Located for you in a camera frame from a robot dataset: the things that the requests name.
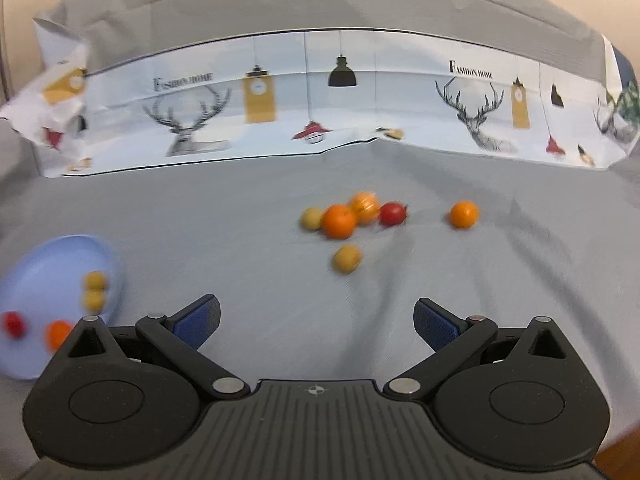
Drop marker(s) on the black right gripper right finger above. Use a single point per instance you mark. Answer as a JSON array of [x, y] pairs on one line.
[[515, 398]]

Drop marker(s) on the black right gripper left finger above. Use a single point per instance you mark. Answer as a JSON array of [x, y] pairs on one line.
[[119, 396]]

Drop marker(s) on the orange tangerine cluster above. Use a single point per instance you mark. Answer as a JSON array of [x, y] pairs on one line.
[[338, 222], [55, 334]]

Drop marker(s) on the small yellow fruit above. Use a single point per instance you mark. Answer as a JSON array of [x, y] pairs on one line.
[[311, 219], [93, 301], [347, 259]]

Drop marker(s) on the yellow speckled round fruit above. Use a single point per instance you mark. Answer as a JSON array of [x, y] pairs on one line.
[[95, 280]]

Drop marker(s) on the light blue plate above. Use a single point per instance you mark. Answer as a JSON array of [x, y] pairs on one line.
[[45, 286]]

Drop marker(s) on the red small fruit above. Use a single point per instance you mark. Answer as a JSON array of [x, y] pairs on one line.
[[393, 214]]

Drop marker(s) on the grey sofa cover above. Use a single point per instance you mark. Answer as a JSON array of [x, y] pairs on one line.
[[551, 239]]

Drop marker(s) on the pale orange striped fruit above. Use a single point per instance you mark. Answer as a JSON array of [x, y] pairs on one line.
[[366, 207]]

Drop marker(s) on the deer print white cloth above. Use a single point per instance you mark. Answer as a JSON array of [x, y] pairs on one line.
[[305, 92]]

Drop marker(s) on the green checkered cloth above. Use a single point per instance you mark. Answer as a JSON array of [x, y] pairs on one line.
[[627, 104]]

